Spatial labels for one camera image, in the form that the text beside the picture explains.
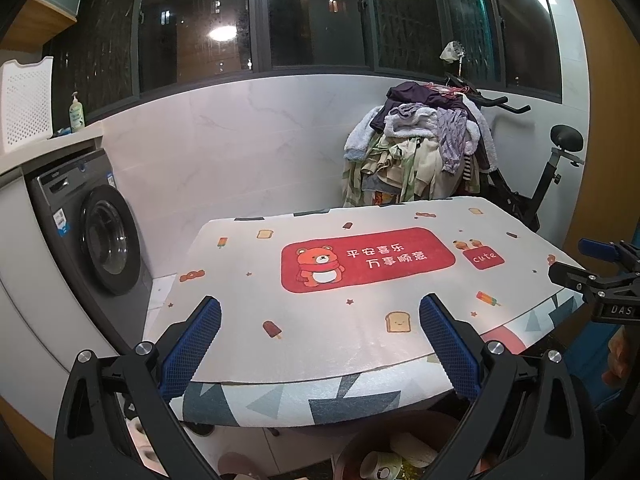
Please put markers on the white hanging face mask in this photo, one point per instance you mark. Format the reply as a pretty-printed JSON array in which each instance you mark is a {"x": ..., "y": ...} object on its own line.
[{"x": 451, "y": 52}]

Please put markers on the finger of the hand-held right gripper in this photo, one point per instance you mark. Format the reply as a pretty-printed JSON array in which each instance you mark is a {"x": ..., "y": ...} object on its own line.
[
  {"x": 600, "y": 249},
  {"x": 580, "y": 279}
]

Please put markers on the person's blue clothing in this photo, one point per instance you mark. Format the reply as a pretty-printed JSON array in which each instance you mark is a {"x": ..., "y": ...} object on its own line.
[{"x": 590, "y": 360}]

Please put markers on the brown waste bin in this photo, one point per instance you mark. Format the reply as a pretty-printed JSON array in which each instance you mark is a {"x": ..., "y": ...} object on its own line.
[{"x": 350, "y": 452}]

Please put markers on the black exercise bike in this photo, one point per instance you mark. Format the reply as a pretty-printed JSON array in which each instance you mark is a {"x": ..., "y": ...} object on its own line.
[{"x": 545, "y": 190}]

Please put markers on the pale slipper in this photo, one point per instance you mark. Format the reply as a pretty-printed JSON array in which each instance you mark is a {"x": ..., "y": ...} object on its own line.
[{"x": 145, "y": 440}]

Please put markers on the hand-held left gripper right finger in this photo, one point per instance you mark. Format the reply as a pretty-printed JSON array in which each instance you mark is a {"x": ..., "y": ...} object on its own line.
[{"x": 450, "y": 345}]

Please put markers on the person's right hand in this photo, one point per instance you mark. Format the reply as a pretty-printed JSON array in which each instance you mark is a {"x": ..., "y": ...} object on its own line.
[{"x": 620, "y": 360}]

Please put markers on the white perforated laundry basket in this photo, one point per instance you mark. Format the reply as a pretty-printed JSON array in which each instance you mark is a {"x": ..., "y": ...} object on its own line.
[{"x": 25, "y": 105}]

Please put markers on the pump soap bottle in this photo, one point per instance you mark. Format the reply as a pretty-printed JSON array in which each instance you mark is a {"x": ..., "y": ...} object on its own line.
[{"x": 76, "y": 117}]

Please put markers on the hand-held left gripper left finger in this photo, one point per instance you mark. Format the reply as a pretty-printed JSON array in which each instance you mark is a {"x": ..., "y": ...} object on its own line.
[{"x": 192, "y": 345}]

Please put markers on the small blue cloth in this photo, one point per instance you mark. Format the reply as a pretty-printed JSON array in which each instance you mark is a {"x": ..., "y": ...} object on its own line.
[{"x": 64, "y": 131}]

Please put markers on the pile of clothes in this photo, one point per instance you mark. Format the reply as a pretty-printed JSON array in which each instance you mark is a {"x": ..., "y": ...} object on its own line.
[{"x": 415, "y": 150}]

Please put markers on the pink clothes hanger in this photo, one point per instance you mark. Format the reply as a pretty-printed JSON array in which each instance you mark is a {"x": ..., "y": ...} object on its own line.
[{"x": 447, "y": 90}]

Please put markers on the grey washing machine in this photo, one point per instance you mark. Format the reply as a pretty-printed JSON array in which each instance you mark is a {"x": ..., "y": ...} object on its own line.
[{"x": 95, "y": 240}]

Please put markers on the wooden wall cabinet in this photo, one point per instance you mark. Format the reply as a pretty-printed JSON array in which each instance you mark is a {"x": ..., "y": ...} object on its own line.
[{"x": 35, "y": 22}]

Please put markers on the white countertop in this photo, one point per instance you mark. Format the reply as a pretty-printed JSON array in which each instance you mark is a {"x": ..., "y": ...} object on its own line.
[{"x": 50, "y": 152}]

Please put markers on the dark framed window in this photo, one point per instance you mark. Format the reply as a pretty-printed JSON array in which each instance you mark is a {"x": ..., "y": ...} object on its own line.
[{"x": 320, "y": 15}]

